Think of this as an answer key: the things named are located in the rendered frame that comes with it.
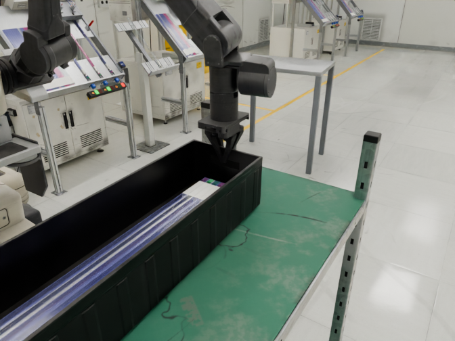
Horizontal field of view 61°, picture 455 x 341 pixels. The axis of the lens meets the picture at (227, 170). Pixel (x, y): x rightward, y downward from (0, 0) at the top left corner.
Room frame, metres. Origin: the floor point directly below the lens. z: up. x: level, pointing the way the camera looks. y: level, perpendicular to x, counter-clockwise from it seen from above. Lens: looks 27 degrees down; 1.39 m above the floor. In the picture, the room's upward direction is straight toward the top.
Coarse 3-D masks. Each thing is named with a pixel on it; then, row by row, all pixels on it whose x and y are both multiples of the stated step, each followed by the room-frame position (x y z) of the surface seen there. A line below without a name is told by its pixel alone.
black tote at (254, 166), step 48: (192, 144) 0.78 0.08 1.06; (96, 192) 0.55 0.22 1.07; (144, 192) 0.64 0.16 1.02; (240, 192) 0.63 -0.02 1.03; (48, 240) 0.47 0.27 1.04; (96, 240) 0.54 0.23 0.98; (192, 240) 0.49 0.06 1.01; (0, 288) 0.40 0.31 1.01; (96, 288) 0.34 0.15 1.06; (144, 288) 0.40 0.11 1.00; (48, 336) 0.28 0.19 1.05; (96, 336) 0.33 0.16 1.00
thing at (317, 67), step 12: (276, 60) 3.11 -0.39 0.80; (288, 60) 3.11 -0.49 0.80; (300, 60) 3.11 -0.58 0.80; (312, 60) 3.11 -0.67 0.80; (324, 60) 3.11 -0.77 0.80; (288, 72) 2.79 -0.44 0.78; (300, 72) 2.75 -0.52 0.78; (312, 72) 2.71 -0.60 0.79; (324, 72) 2.78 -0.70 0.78; (252, 96) 3.35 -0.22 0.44; (252, 108) 3.35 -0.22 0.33; (312, 108) 2.70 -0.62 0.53; (324, 108) 3.07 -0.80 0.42; (252, 120) 3.35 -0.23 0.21; (312, 120) 2.70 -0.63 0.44; (324, 120) 3.06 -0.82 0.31; (252, 132) 3.35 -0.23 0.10; (312, 132) 2.69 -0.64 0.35; (324, 132) 3.06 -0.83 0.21; (312, 144) 2.69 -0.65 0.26; (324, 144) 3.07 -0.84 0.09; (312, 156) 2.69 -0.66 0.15
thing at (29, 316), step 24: (192, 192) 0.67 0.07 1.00; (168, 216) 0.58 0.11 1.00; (120, 240) 0.51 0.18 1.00; (144, 240) 0.51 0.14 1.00; (96, 264) 0.45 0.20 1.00; (120, 264) 0.45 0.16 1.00; (48, 288) 0.40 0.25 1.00; (72, 288) 0.40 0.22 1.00; (24, 312) 0.36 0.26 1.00; (48, 312) 0.36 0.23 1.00; (0, 336) 0.32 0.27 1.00; (24, 336) 0.32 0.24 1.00
